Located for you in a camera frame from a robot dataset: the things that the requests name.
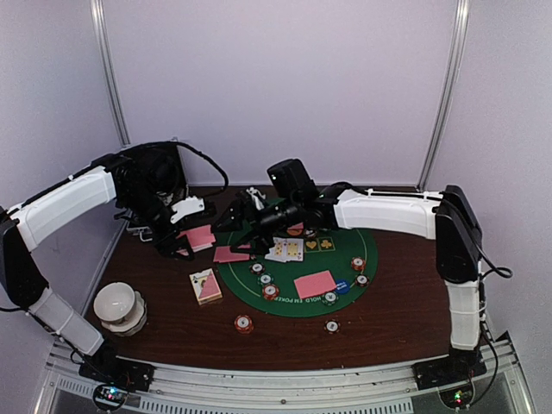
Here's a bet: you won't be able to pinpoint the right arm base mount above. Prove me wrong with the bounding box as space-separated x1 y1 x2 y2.
412 356 487 391

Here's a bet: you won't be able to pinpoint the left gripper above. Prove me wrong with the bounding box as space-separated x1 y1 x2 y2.
120 185 195 260

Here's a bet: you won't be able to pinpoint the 100 chips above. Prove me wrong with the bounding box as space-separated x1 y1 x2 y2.
249 262 266 275

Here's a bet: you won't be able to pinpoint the aluminium frame post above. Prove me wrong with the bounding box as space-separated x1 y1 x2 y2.
90 0 131 148
416 0 471 191

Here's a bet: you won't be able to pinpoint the green chips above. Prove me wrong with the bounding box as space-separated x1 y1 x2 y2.
322 292 339 305

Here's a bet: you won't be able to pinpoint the blue small blind button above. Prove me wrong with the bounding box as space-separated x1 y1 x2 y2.
336 279 350 295

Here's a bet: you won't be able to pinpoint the white ceramic bowl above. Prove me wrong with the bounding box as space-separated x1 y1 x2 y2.
93 286 135 323

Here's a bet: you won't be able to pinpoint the card deck box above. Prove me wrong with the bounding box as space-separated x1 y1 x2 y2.
189 268 223 305

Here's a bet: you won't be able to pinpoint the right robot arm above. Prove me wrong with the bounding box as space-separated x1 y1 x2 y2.
213 159 483 381

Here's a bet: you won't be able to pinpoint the left aluminium frame post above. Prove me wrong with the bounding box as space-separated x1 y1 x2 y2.
90 0 131 148

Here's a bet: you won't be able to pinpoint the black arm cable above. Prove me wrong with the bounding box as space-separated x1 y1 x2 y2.
174 141 229 198

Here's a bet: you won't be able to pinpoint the stacked white bowls below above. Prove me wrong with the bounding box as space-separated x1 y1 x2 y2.
101 291 147 337

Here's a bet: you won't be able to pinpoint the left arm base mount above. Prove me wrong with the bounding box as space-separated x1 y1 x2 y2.
78 359 155 392

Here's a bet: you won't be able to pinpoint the red-backed playing card deck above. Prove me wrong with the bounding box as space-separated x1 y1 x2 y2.
179 225 216 253

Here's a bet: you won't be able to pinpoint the placed 100 chip stack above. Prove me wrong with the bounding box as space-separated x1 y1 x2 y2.
323 319 341 335

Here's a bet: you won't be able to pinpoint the aluminium poker case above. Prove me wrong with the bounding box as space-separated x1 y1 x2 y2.
123 143 188 240

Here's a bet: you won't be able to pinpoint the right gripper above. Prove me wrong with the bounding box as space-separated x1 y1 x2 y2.
211 195 302 254

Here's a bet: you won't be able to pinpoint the red chips mat edge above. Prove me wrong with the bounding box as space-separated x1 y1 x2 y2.
351 257 366 272

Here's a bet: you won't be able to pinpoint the right aluminium frame post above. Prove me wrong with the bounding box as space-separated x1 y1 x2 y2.
416 0 471 191

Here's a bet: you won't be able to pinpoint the front aluminium rail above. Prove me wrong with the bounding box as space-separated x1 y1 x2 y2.
31 338 537 413

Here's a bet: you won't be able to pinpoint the orange black 100 chip stack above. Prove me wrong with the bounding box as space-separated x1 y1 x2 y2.
354 274 370 287

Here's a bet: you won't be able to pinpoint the red chips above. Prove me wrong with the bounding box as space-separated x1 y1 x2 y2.
304 229 317 239
262 284 279 301

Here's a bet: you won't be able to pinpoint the face-up queen card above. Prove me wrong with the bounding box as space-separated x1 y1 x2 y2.
264 237 287 262

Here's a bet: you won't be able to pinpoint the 20 chips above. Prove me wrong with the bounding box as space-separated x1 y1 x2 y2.
258 273 273 286

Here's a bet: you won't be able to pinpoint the red 5 chip stack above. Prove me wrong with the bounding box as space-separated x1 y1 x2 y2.
234 315 254 334

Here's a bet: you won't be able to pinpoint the round green poker mat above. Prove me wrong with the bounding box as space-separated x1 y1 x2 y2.
212 203 378 318

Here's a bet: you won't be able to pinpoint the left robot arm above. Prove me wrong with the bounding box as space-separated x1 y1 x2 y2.
1 141 216 383

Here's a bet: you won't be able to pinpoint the dealt red-backed card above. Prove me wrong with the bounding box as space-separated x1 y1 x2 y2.
213 246 250 263

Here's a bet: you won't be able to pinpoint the dealt cards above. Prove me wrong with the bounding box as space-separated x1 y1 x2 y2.
294 270 336 299
286 223 304 236

